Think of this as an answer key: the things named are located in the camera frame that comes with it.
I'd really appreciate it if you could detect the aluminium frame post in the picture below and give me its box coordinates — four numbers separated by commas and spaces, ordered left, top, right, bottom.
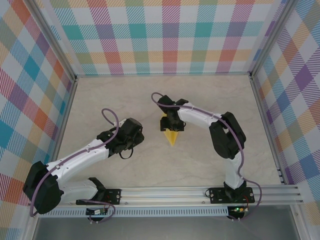
28, 0, 78, 82
249, 0, 298, 80

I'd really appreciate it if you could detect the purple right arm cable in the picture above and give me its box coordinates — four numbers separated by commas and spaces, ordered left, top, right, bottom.
150, 92, 263, 222

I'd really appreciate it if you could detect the yellow paper sheet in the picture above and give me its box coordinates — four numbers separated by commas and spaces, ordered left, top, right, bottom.
159, 112, 181, 147

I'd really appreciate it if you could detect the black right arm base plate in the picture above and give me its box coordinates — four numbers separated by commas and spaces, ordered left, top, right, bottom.
209, 186, 255, 205

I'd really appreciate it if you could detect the thin black left gripper cable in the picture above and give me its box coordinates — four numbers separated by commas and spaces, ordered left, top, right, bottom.
119, 147, 135, 160

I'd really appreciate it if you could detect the thin aluminium cross rail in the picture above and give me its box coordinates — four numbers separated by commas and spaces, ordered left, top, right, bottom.
74, 71, 252, 79

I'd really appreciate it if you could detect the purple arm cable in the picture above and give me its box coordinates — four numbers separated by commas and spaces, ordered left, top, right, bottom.
29, 108, 120, 224
150, 92, 263, 222

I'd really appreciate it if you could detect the aluminium mounting rail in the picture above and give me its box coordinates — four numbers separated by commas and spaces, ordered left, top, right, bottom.
27, 184, 305, 208

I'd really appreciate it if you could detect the slotted grey cable tray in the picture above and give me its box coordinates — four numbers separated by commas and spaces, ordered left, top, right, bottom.
39, 206, 230, 218

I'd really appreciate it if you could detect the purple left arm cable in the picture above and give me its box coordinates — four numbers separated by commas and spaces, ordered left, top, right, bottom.
29, 108, 120, 224

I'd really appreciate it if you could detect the aluminium side rail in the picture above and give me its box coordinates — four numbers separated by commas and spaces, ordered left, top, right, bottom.
43, 77, 79, 188
249, 73, 287, 185

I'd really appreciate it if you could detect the aluminium frame leg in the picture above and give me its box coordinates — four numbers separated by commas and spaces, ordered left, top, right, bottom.
289, 205, 309, 240
22, 206, 42, 240

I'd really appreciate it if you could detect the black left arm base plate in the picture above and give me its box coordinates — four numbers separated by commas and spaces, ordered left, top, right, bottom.
76, 188, 123, 206

